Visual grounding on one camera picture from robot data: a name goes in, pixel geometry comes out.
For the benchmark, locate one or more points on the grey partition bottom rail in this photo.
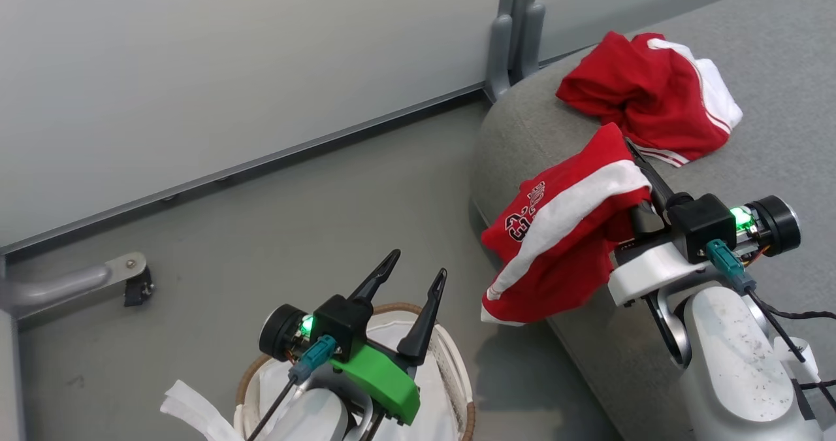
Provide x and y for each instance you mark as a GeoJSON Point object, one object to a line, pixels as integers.
{"type": "Point", "coordinates": [261, 161]}

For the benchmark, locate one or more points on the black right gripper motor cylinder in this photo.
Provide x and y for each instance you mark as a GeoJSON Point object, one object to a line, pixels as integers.
{"type": "Point", "coordinates": [777, 225]}

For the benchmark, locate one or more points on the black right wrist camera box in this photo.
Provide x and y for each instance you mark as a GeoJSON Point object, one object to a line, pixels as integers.
{"type": "Point", "coordinates": [700, 227]}

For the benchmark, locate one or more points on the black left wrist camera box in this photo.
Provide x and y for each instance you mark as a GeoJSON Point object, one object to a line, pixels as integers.
{"type": "Point", "coordinates": [343, 323]}

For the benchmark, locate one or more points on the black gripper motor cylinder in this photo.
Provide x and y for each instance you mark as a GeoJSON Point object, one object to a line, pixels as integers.
{"type": "Point", "coordinates": [279, 331]}
{"type": "Point", "coordinates": [777, 225]}

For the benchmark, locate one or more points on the grey partition foot bar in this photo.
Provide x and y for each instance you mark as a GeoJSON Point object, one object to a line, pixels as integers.
{"type": "Point", "coordinates": [59, 287]}

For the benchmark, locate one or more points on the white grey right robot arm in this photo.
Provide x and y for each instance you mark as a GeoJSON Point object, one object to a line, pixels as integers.
{"type": "Point", "coordinates": [731, 362]}

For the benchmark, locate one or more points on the grey fabric sofa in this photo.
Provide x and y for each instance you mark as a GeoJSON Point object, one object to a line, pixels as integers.
{"type": "Point", "coordinates": [771, 101]}

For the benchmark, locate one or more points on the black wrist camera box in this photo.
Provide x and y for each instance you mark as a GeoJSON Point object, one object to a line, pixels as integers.
{"type": "Point", "coordinates": [343, 323]}
{"type": "Point", "coordinates": [700, 227]}

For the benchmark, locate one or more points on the grey partition foot bracket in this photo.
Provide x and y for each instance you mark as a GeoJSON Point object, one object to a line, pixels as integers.
{"type": "Point", "coordinates": [532, 39]}
{"type": "Point", "coordinates": [499, 59]}

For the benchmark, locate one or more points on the woven wicker laundry basket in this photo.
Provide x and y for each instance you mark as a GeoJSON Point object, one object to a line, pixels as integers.
{"type": "Point", "coordinates": [467, 415]}

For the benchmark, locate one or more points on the black caster wheel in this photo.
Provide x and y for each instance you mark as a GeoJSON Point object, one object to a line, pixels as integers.
{"type": "Point", "coordinates": [138, 289]}

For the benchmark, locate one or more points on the red jersey with white band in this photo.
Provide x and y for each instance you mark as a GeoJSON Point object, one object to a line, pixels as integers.
{"type": "Point", "coordinates": [555, 258]}

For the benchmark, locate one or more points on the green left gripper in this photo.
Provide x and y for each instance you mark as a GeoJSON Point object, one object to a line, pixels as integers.
{"type": "Point", "coordinates": [385, 382]}

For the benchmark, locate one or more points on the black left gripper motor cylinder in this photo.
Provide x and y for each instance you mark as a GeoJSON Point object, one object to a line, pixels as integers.
{"type": "Point", "coordinates": [279, 331]}

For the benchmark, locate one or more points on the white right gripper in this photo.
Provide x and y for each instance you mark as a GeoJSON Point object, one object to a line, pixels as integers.
{"type": "Point", "coordinates": [646, 272]}

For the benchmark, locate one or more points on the red shorts with white stripes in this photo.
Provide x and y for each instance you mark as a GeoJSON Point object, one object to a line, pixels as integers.
{"type": "Point", "coordinates": [643, 91]}

